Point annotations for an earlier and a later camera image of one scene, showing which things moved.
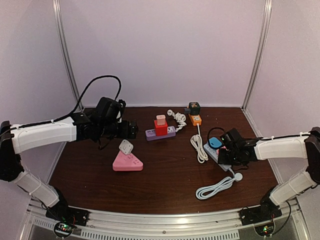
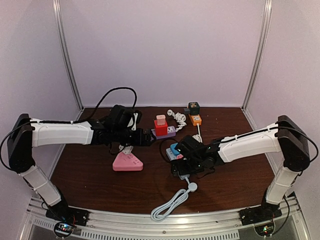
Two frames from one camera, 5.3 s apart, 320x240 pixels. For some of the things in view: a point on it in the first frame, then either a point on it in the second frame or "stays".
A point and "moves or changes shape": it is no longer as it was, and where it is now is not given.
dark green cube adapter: (195, 108) stays
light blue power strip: (212, 152) → (172, 156)
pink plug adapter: (218, 150) moves or changes shape
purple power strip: (150, 134) stays
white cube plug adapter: (125, 147) stays
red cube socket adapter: (161, 130) stays
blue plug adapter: (214, 142) moves or changes shape
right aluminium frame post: (263, 32) stays
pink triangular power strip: (127, 162) stays
